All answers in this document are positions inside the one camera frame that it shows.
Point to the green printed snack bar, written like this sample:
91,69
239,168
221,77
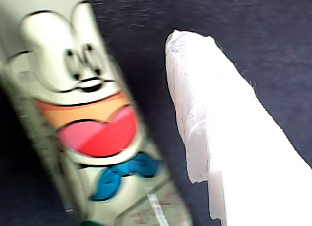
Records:
92,113

